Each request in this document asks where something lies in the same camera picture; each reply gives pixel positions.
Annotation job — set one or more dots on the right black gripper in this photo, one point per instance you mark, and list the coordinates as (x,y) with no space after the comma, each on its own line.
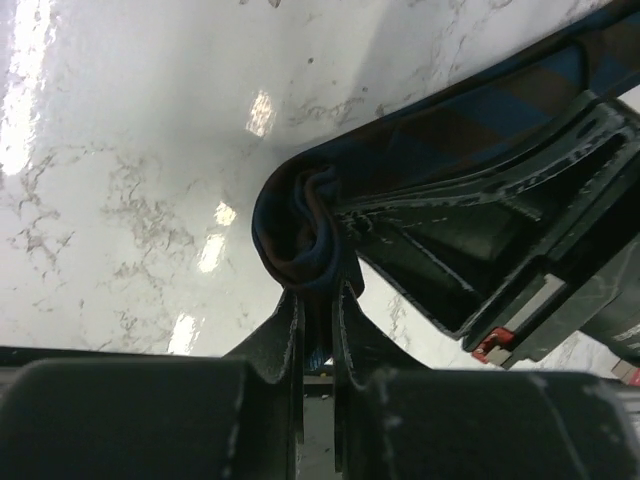
(517,255)

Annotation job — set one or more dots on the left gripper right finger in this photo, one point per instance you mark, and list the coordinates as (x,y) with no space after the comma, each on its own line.
(365,359)

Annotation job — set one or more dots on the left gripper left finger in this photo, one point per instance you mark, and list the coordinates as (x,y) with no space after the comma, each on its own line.
(268,431)

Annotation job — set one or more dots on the dark blue striped tie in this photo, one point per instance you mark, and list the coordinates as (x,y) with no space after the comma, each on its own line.
(295,230)

